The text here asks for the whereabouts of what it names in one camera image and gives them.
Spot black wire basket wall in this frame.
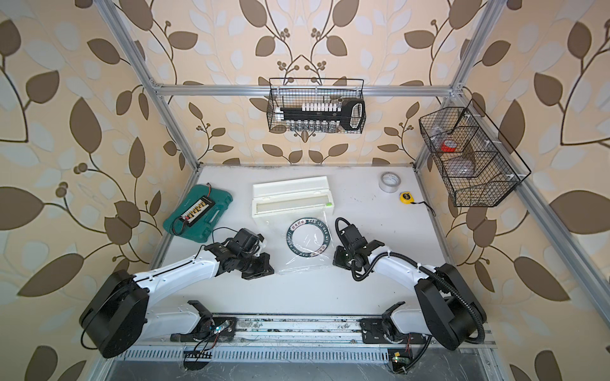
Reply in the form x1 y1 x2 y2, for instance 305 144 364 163
419 99 532 207
266 76 366 134

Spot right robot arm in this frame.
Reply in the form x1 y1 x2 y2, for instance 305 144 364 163
334 217 487 350

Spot black socket set holder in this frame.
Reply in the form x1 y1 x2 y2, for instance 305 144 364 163
272 98 366 131

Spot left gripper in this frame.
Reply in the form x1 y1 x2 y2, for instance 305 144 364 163
236 252 277 278

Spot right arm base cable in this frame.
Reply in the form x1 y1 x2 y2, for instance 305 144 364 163
388 332 442 375

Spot red capped item in basket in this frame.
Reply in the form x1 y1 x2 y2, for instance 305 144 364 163
440 139 458 153

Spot yellow tape measure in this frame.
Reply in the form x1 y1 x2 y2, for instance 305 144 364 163
400 191 414 205

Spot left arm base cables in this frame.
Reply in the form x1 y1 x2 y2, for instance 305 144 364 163
183 320 234 371

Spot black wire basket right wall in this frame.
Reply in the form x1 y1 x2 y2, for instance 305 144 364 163
419 99 532 207

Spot green plastic tool case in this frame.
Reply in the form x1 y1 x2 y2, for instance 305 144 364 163
163 184 234 243

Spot green rimmed white plate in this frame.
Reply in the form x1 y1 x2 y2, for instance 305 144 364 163
286 217 331 258

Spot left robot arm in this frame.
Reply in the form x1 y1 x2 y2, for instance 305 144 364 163
79 228 274 359

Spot black charger board with cables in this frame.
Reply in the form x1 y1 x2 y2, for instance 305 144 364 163
170 183 215 236

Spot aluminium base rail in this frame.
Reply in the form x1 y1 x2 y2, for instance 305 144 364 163
101 313 497 348

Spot clear tape roll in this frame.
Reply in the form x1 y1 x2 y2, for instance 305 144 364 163
379 171 402 194

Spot black wire basket back wall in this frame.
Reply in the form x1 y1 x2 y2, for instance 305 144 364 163
266 76 366 134

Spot clear plastic wrap sheet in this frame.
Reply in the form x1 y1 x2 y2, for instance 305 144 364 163
255 208 335 275

